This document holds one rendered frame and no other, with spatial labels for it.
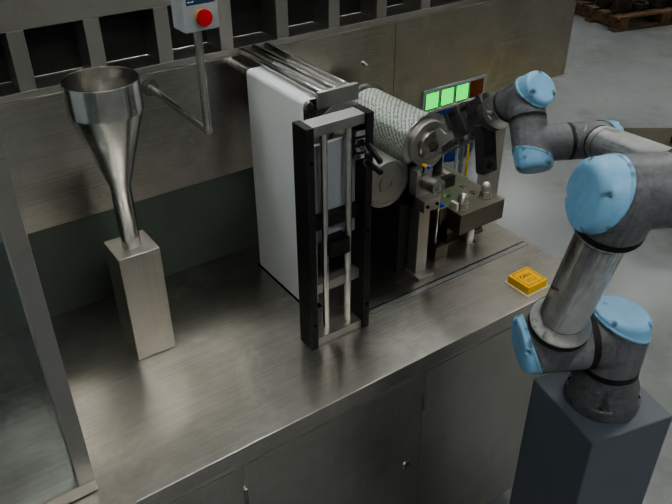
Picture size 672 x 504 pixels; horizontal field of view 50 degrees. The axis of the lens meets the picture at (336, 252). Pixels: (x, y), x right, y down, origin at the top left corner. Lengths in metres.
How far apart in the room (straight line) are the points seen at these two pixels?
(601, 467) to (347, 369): 0.56
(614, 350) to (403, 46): 1.03
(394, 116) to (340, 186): 0.34
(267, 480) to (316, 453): 0.13
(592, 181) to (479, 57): 1.23
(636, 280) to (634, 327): 2.23
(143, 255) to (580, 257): 0.86
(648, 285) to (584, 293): 2.40
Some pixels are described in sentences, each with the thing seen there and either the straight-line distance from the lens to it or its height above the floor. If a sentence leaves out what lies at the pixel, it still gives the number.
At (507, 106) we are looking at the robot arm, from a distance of 1.54.
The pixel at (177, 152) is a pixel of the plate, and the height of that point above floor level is 1.24.
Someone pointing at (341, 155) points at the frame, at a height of 1.35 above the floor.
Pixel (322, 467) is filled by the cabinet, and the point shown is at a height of 0.68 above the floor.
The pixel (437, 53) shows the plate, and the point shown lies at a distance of 2.18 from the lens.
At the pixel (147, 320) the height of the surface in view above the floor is 1.00.
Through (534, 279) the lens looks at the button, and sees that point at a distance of 1.91.
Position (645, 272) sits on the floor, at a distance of 3.77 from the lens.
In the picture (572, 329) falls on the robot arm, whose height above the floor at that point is 1.16.
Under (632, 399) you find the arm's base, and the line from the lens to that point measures 1.60.
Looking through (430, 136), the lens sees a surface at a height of 1.28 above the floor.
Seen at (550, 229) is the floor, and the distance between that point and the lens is 3.97.
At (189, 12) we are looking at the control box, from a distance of 1.36.
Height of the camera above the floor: 1.99
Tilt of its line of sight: 33 degrees down
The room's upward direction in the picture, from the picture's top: straight up
